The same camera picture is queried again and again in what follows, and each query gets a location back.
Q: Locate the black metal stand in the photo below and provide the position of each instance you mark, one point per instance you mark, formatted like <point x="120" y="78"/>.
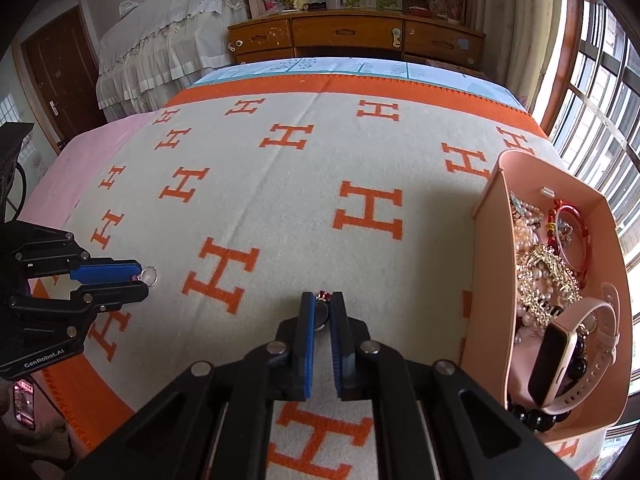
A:
<point x="12" y="160"/>

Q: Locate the white plastic hook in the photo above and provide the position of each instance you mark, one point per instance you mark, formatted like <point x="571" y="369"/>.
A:
<point x="396" y="37"/>

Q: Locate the white lace cover cloth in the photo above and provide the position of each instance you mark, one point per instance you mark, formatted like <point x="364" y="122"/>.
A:
<point x="165" y="25"/>

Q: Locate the orange and beige printed blanket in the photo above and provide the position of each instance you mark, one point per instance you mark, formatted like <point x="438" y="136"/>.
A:
<point x="300" y="185"/>

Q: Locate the floral canister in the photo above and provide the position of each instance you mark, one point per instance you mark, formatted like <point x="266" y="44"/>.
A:
<point x="447" y="4"/>

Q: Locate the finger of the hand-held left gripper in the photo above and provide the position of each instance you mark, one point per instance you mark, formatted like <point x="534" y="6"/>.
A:
<point x="105" y="271"/>
<point x="120" y="292"/>

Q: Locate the pink bed sheet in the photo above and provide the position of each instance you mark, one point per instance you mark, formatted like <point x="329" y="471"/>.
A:
<point x="85" y="160"/>

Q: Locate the wooden desk with drawers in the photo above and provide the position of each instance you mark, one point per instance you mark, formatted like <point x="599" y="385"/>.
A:
<point x="325" y="32"/>

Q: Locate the red bangle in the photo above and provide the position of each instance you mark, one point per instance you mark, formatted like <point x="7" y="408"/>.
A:
<point x="570" y="204"/>

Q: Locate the yellow cup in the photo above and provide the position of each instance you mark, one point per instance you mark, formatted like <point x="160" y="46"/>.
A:
<point x="291" y="1"/>

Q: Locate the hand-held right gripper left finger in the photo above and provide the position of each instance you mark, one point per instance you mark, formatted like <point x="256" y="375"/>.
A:
<point x="307" y="345"/>

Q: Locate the white curtain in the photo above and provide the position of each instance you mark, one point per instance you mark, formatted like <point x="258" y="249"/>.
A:
<point x="505" y="20"/>

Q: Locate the blue tree print sheet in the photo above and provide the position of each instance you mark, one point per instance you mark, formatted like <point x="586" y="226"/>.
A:
<point x="325" y="66"/>

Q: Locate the metal window grille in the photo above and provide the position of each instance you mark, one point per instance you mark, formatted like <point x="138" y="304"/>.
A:
<point x="600" y="116"/>

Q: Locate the small silver flower earring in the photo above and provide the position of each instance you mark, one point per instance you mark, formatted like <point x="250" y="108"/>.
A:
<point x="520" y="204"/>

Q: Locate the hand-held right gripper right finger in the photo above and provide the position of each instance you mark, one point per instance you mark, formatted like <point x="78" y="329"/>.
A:
<point x="337" y="345"/>

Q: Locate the pink jewelry box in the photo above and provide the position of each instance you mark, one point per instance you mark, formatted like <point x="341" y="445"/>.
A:
<point x="490" y="260"/>

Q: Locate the pink smartwatch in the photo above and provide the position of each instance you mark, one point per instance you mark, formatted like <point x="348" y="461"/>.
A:
<point x="550" y="360"/>

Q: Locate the smartphone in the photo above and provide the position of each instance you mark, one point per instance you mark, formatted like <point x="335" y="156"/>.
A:
<point x="23" y="404"/>

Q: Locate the brown wooden door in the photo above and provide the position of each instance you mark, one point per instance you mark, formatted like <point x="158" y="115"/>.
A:
<point x="60" y="75"/>

